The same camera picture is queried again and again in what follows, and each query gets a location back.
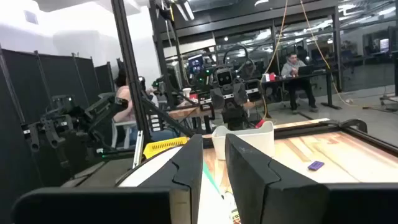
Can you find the green translucent plastic tray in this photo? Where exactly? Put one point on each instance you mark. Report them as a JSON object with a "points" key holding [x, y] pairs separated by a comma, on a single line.
{"points": [[212, 178]]}

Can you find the black folding partition screen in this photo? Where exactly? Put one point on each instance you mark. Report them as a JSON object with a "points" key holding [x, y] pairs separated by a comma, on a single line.
{"points": [[62, 81]]}

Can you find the black drawer unit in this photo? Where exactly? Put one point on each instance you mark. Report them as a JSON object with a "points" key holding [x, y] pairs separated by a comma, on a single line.
{"points": [[155, 123]]}

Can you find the white chair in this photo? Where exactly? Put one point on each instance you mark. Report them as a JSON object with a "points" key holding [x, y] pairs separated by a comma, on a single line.
{"points": [[124, 130]]}

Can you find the computer monitor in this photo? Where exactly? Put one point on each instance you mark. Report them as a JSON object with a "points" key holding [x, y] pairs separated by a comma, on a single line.
{"points": [[196, 63]]}

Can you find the white cup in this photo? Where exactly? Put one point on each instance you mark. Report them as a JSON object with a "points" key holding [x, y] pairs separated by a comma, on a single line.
{"points": [[186, 92]]}

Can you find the yellow perforated plastic basket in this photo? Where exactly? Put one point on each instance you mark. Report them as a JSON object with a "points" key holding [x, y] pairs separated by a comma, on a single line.
{"points": [[161, 145]]}

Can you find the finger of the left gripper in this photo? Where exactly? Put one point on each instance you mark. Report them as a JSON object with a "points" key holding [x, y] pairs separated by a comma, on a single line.
{"points": [[240, 93], [217, 99]]}

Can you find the black laptop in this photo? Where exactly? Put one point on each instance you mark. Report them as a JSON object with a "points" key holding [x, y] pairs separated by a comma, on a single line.
{"points": [[306, 70]]}

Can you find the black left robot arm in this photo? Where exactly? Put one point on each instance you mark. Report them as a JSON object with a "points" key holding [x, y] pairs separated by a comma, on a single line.
{"points": [[233, 116]]}

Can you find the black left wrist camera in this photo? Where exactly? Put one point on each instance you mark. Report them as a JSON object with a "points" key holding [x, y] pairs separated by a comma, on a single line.
{"points": [[224, 77]]}

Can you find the yellow Crayola crayon box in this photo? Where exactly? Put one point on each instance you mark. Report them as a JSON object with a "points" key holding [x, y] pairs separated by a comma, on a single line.
{"points": [[235, 217]]}

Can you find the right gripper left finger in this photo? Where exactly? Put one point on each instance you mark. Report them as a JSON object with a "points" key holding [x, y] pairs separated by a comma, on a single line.
{"points": [[186, 161]]}

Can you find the blue eraser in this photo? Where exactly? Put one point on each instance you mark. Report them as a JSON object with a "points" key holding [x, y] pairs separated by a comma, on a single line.
{"points": [[316, 165]]}

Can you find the black office desk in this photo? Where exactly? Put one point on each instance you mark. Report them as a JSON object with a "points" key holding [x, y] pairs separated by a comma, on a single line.
{"points": [[329, 90]]}

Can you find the wooden workbench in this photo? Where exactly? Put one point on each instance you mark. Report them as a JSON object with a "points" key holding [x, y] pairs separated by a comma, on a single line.
{"points": [[186, 111]]}

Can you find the person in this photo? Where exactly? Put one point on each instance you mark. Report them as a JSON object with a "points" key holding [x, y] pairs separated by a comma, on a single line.
{"points": [[124, 102], [292, 67]]}

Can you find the black table clamp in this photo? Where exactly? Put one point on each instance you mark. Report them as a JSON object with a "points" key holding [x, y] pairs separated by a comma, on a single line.
{"points": [[354, 124]]}

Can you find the red white box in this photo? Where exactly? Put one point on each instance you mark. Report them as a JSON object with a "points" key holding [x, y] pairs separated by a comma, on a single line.
{"points": [[270, 77]]}

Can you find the black aluminium rig frame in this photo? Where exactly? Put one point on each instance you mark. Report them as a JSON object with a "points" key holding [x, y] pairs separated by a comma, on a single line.
{"points": [[129, 62]]}

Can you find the white plastic bin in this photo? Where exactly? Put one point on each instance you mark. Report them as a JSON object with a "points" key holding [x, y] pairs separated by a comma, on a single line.
{"points": [[258, 140]]}

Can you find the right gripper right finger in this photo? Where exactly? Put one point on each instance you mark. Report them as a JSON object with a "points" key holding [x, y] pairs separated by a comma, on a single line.
{"points": [[255, 186]]}

